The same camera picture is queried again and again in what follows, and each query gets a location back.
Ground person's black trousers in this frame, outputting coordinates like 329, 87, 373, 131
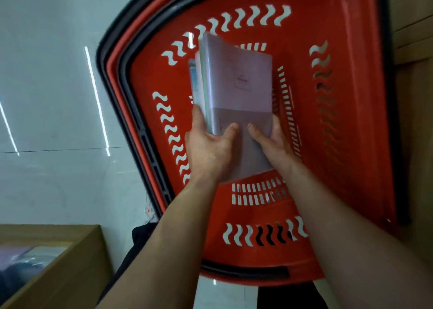
97, 222, 329, 309

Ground person's right hand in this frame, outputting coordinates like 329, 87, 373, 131
247, 114, 302, 176

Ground red plastic shopping basket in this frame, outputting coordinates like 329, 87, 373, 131
96, 0, 408, 287

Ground brown wooden cabinet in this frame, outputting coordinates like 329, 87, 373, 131
387, 0, 433, 269

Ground person's left forearm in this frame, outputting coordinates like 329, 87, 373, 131
96, 178, 221, 309

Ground wrapped stationery packets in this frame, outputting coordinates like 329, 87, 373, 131
0, 246, 68, 304

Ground person's right forearm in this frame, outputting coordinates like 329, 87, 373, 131
282, 163, 433, 309

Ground blue white notebook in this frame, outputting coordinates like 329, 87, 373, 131
188, 58, 207, 118

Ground light wooden display shelf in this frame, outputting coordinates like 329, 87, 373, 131
0, 224, 114, 309

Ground person's left hand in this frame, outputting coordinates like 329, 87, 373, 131
184, 104, 241, 185

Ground black basket handle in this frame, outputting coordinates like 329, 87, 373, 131
117, 0, 216, 206
200, 260, 291, 281

